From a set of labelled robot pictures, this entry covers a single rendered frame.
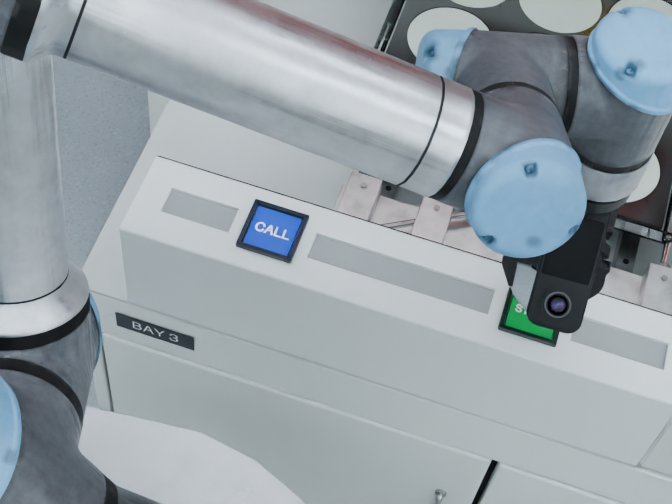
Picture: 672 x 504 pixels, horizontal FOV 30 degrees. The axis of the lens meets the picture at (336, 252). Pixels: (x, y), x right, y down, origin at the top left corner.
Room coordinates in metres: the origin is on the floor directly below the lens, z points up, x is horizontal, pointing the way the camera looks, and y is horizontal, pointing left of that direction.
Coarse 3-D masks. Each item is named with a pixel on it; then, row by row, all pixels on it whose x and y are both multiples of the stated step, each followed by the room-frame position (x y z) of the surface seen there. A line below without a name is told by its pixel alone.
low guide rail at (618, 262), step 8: (624, 240) 0.79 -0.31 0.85; (632, 240) 0.80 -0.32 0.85; (616, 248) 0.80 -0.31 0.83; (624, 248) 0.78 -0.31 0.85; (632, 248) 0.79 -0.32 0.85; (616, 256) 0.78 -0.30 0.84; (624, 256) 0.77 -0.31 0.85; (632, 256) 0.78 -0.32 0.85; (616, 264) 0.76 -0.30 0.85; (624, 264) 0.76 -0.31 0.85; (632, 264) 0.76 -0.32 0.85; (632, 272) 0.75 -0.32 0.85
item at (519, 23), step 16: (416, 0) 1.06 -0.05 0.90; (432, 0) 1.06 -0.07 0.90; (448, 0) 1.06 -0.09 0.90; (512, 0) 1.08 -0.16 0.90; (608, 0) 1.10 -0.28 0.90; (400, 16) 1.03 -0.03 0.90; (416, 16) 1.03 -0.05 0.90; (480, 16) 1.05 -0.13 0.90; (496, 16) 1.05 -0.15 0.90; (512, 16) 1.05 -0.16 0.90; (400, 32) 1.00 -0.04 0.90; (528, 32) 1.03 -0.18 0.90; (544, 32) 1.04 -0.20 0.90; (576, 32) 1.04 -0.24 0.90; (400, 48) 0.98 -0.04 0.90; (656, 192) 0.83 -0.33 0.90; (624, 208) 0.80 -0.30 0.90; (640, 208) 0.80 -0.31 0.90; (656, 208) 0.81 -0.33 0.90; (656, 224) 0.79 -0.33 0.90
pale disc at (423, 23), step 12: (432, 12) 1.04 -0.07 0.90; (444, 12) 1.04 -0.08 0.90; (456, 12) 1.05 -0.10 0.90; (420, 24) 1.02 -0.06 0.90; (432, 24) 1.02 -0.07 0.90; (444, 24) 1.03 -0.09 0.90; (456, 24) 1.03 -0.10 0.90; (468, 24) 1.03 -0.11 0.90; (480, 24) 1.03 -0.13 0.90; (408, 36) 1.00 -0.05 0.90; (420, 36) 1.00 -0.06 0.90
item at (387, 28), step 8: (400, 0) 1.05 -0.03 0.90; (392, 8) 1.04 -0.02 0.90; (400, 8) 1.04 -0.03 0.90; (392, 16) 1.02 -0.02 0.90; (384, 24) 1.01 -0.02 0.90; (392, 24) 1.01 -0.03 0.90; (384, 32) 1.00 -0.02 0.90; (392, 32) 1.01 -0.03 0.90; (376, 40) 0.99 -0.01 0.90; (384, 40) 0.98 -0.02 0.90; (376, 48) 0.97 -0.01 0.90; (384, 48) 0.97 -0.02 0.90
